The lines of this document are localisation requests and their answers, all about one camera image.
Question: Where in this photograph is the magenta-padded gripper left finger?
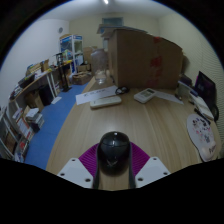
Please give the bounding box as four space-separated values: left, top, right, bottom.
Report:
57 143 101 190

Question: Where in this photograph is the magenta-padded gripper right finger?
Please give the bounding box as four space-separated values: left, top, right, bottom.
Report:
128 142 172 190

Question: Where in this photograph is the black computer mouse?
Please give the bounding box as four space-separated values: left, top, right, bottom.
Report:
96 131 132 177

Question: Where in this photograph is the round white printed mouse pad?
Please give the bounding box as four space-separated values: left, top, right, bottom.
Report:
186 113 218 163

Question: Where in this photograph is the low bookshelf with books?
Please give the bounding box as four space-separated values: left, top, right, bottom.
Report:
0 105 45 163

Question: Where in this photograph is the black marker pen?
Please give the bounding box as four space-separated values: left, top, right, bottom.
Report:
194 108 212 126

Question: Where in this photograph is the long white remote control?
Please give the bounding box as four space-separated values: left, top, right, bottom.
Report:
89 96 123 110

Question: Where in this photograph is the white book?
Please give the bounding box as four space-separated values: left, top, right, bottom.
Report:
189 93 215 121

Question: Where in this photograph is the small black object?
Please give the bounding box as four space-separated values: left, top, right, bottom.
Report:
115 86 131 96

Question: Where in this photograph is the small open cardboard box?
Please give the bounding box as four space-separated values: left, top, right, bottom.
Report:
72 71 93 86

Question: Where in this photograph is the wooden side desk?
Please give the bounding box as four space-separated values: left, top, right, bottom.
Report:
9 59 73 111

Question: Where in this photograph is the black office chair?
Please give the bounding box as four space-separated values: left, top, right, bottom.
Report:
194 70 220 123

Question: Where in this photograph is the clear plastic jar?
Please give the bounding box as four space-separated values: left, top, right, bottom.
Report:
90 48 108 85

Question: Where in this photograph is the large brown cardboard box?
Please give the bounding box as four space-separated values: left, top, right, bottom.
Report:
107 29 184 90

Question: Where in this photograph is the white and blue shelf unit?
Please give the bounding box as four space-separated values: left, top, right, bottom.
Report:
59 33 84 66

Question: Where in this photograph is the flat cardboard sheets stack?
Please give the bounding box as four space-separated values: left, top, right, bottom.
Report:
96 23 148 38

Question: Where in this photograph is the grey door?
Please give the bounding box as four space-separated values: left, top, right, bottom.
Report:
101 17 125 27

